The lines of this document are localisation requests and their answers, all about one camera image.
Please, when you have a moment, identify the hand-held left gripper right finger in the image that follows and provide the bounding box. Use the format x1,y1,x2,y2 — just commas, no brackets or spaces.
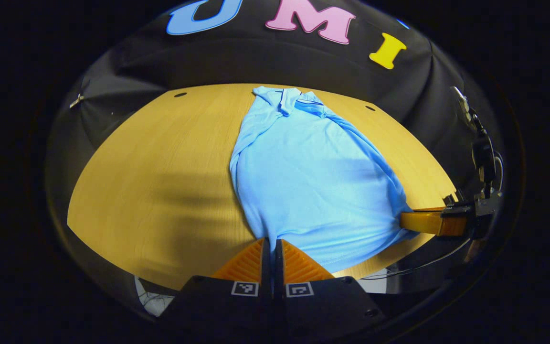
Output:
275,239,386,336

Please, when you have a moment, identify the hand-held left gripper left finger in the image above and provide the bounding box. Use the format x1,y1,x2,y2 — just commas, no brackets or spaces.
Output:
159,237,272,336

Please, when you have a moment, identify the light blue T-shirt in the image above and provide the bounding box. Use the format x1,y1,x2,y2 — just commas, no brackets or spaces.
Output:
230,86,420,274

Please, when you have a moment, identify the black backdrop cloth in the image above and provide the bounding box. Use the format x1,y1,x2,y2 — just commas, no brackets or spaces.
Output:
45,0,507,287

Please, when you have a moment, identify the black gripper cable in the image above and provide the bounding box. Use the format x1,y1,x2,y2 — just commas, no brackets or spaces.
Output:
360,237,472,281

